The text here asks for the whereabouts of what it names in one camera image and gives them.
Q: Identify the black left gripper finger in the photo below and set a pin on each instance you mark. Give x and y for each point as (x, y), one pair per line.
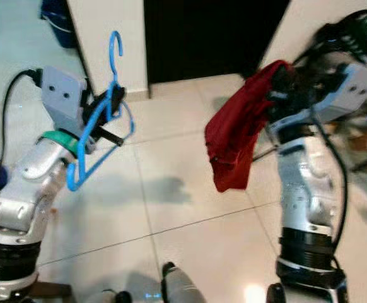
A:
(111, 137)

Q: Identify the blue plastic hanger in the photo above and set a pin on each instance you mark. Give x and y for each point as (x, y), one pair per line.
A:
(82, 158)

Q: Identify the dark red T-shirt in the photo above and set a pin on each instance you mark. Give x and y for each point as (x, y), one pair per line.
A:
(234, 139)

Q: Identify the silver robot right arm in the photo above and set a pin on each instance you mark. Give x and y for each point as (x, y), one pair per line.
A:
(303, 183)

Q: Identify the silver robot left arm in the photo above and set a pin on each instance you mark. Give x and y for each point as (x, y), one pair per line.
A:
(19, 196)

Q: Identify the blue bucket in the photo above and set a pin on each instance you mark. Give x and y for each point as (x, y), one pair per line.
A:
(58, 22)

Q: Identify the silver robot left leg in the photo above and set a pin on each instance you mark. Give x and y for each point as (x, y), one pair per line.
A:
(108, 297)

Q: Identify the silver robot leg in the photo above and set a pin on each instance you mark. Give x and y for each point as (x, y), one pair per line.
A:
(186, 287)
(108, 297)

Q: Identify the silver robot right leg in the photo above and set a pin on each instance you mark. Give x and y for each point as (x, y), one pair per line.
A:
(186, 287)

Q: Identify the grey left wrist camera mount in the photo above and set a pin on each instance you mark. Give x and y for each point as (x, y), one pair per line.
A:
(64, 95)

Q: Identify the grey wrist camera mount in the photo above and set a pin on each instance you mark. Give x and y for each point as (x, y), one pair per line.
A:
(350, 91)
(64, 95)

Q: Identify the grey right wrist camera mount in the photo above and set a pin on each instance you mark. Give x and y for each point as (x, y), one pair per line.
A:
(350, 91)

